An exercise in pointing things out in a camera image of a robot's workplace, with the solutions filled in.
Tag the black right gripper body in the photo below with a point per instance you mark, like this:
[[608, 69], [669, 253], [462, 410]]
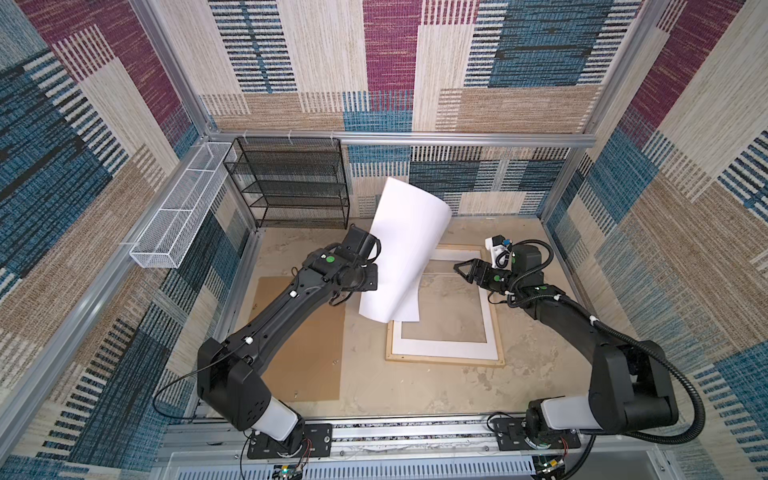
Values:
[[491, 278]]

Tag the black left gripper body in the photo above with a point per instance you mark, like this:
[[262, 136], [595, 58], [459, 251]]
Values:
[[367, 278]]

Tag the autumn forest photo print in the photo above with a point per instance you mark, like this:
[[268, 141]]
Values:
[[409, 223]]

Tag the white photo mat board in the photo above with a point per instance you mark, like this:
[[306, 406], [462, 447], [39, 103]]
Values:
[[450, 349]]

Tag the light wooden picture frame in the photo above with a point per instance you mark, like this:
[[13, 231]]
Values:
[[444, 360]]

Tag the brown cardboard backing board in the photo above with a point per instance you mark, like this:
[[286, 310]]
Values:
[[307, 368]]

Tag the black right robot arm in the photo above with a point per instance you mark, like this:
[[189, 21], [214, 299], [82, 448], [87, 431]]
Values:
[[630, 388]]

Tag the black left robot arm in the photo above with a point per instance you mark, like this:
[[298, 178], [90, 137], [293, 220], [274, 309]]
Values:
[[229, 375]]

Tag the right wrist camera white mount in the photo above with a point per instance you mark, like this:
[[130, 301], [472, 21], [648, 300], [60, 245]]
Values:
[[499, 249]]

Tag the black wire mesh shelf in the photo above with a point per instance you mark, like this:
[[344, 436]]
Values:
[[291, 182]]

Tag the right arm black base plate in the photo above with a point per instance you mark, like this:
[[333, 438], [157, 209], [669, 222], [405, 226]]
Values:
[[510, 435]]

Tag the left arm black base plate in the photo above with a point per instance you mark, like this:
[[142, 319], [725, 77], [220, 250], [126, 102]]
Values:
[[313, 440]]

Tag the white wire mesh basket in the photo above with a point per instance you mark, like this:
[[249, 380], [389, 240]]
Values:
[[167, 238]]

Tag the aluminium mounting rail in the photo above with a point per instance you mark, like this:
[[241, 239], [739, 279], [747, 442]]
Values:
[[458, 446]]

